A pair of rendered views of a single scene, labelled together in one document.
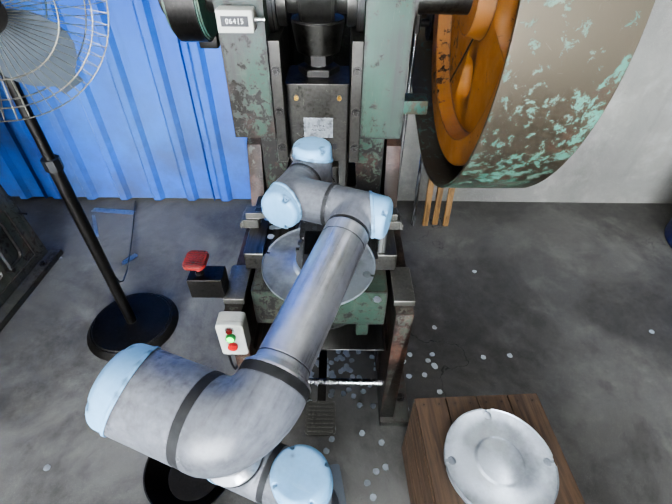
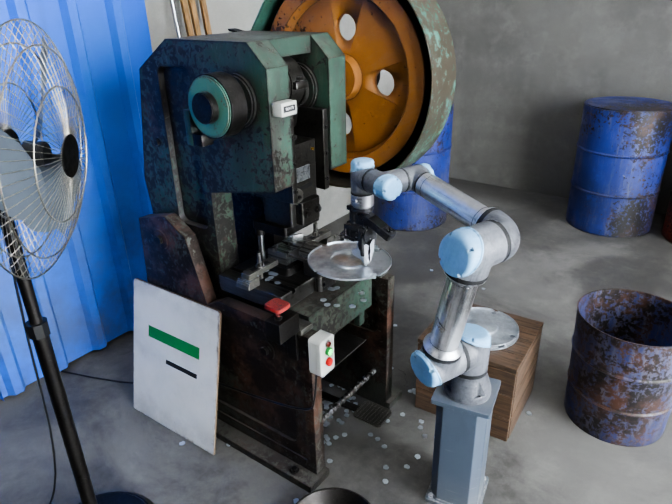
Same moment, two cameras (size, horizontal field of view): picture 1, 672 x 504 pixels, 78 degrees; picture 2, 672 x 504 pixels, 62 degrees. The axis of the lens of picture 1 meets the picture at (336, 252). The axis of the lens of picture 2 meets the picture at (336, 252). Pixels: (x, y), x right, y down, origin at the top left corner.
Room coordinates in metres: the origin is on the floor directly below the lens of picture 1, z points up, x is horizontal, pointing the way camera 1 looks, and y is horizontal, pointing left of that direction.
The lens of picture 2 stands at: (-0.22, 1.46, 1.63)
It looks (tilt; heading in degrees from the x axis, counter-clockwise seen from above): 25 degrees down; 306
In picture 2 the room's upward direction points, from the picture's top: 1 degrees counter-clockwise
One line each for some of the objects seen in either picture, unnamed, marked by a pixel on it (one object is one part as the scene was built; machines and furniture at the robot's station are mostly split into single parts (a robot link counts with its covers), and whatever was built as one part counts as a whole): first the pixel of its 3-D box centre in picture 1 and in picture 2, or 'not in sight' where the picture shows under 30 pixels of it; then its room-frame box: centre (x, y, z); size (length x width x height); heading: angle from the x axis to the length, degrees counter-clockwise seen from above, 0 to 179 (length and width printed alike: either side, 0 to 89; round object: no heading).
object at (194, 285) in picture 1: (212, 294); (283, 339); (0.81, 0.36, 0.62); 0.10 x 0.06 x 0.20; 90
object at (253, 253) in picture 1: (322, 230); (290, 269); (1.04, 0.05, 0.68); 0.45 x 0.30 x 0.06; 90
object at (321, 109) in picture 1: (319, 130); (293, 178); (1.00, 0.05, 1.04); 0.17 x 0.15 x 0.30; 0
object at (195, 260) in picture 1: (198, 268); (277, 313); (0.81, 0.38, 0.72); 0.07 x 0.06 x 0.08; 0
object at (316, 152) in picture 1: (312, 169); (362, 176); (0.71, 0.05, 1.09); 0.09 x 0.08 x 0.11; 159
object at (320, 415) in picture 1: (323, 361); (323, 395); (0.91, 0.05, 0.14); 0.59 x 0.10 x 0.05; 0
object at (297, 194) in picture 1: (299, 198); (386, 183); (0.62, 0.07, 1.09); 0.11 x 0.11 x 0.08; 69
